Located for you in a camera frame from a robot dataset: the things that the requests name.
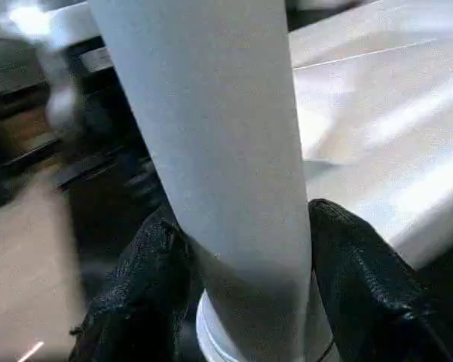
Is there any white plastic table leg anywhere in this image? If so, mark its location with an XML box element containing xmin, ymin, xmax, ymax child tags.
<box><xmin>88</xmin><ymin>0</ymin><xmax>340</xmax><ymax>362</ymax></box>

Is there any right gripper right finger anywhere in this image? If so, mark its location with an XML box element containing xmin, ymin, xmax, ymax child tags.
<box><xmin>308</xmin><ymin>198</ymin><xmax>453</xmax><ymax>362</ymax></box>

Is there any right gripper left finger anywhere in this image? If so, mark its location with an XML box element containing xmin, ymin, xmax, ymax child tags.
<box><xmin>69</xmin><ymin>204</ymin><xmax>193</xmax><ymax>362</ymax></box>

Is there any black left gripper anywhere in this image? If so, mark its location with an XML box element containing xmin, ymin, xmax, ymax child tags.
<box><xmin>59</xmin><ymin>44</ymin><xmax>167</xmax><ymax>213</ymax></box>

